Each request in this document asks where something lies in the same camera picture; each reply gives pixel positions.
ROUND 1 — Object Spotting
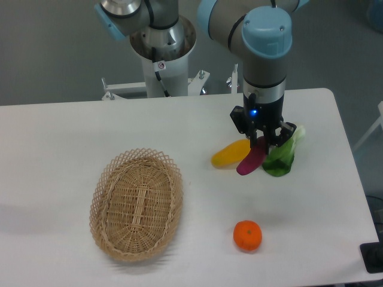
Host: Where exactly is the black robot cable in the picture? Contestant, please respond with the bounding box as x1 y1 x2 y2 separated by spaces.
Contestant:
151 47 172 98

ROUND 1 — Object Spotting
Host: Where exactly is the woven wicker basket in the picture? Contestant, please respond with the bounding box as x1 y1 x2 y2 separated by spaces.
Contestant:
89 148 183 262

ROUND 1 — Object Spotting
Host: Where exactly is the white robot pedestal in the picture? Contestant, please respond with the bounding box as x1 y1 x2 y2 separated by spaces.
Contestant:
129 16 196 80

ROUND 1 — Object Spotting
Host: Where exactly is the purple sweet potato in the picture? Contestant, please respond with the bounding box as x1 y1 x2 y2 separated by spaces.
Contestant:
236 136 267 176

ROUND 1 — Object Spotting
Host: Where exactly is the white frame at right edge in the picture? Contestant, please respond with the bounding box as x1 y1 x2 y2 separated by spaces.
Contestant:
352 101 383 152

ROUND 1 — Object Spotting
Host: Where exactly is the orange tangerine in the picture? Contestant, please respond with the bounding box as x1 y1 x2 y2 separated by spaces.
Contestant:
233 220 263 251

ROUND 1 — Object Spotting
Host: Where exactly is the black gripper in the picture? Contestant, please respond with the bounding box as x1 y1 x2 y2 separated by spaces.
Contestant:
230 94 296 147

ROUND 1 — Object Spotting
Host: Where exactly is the white metal base frame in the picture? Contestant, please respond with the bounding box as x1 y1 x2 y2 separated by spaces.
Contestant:
101 63 240 100

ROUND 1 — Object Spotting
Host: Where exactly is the black device at table edge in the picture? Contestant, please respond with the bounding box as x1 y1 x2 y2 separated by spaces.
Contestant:
360 242 382 274

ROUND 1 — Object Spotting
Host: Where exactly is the green bok choy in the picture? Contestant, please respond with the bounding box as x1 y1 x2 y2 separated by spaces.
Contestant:
262 125 306 177

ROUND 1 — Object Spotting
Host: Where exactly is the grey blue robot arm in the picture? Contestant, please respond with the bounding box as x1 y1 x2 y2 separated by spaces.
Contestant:
95 1 303 147

